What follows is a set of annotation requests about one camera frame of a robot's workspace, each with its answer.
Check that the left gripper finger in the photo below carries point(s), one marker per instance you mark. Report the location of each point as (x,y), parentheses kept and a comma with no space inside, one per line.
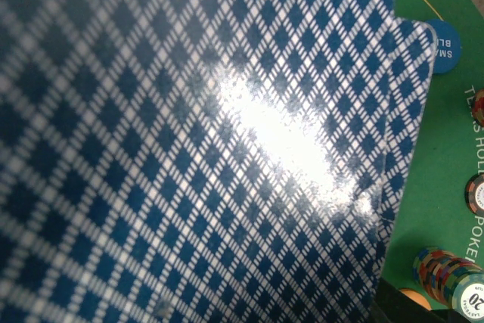
(390,305)

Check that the orange big blind button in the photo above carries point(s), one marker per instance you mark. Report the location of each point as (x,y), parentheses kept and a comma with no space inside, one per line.
(417,297)

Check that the poker chip stack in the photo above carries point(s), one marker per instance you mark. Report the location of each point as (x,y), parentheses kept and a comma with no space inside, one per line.
(434,263)
(477,107)

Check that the red poker chip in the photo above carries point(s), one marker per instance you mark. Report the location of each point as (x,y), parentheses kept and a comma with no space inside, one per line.
(473,194)

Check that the blue checkered playing card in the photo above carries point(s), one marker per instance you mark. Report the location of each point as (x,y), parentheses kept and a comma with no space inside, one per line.
(410,71)

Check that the blue playing card deck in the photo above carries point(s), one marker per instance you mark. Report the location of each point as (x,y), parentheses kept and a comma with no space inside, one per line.
(192,160)

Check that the blue small blind button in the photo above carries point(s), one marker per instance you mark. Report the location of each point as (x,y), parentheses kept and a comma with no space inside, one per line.
(449,46)

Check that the green round poker mat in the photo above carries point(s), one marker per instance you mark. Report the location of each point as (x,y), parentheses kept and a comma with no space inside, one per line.
(449,151)

